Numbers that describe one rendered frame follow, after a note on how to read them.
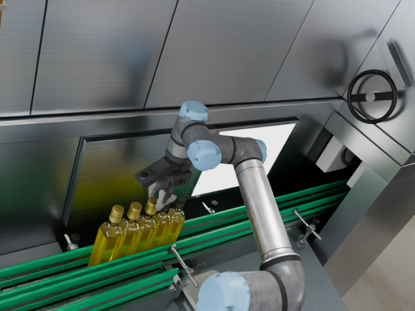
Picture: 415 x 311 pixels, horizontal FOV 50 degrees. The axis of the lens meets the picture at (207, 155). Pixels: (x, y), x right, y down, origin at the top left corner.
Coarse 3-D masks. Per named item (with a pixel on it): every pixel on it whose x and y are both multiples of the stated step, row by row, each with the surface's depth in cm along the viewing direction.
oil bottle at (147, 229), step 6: (138, 222) 138; (144, 222) 137; (150, 222) 138; (144, 228) 137; (150, 228) 138; (138, 234) 138; (144, 234) 139; (150, 234) 141; (138, 240) 139; (144, 240) 141; (150, 240) 143; (138, 246) 141; (144, 246) 143; (132, 252) 143
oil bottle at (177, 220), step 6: (174, 216) 144; (180, 216) 145; (174, 222) 144; (180, 222) 146; (174, 228) 147; (180, 228) 149; (168, 234) 147; (174, 234) 150; (168, 240) 150; (174, 240) 152
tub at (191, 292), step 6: (210, 270) 165; (198, 276) 161; (204, 276) 163; (192, 282) 160; (198, 282) 162; (186, 288) 160; (192, 288) 162; (198, 288) 165; (186, 294) 153; (192, 294) 162; (192, 300) 152; (198, 300) 161
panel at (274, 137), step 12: (228, 132) 155; (240, 132) 160; (252, 132) 164; (264, 132) 169; (276, 132) 174; (288, 132) 179; (276, 144) 180; (276, 156) 187; (216, 168) 167; (228, 168) 172; (264, 168) 188; (204, 180) 168; (216, 180) 172; (228, 180) 178; (204, 192) 173
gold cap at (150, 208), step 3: (150, 198) 135; (153, 198) 135; (156, 198) 136; (150, 201) 134; (153, 201) 134; (156, 201) 134; (147, 204) 134; (150, 204) 133; (153, 204) 133; (147, 207) 135; (150, 207) 134; (153, 207) 134; (147, 210) 135; (150, 210) 135; (153, 210) 135; (147, 213) 135; (150, 213) 135; (153, 213) 136
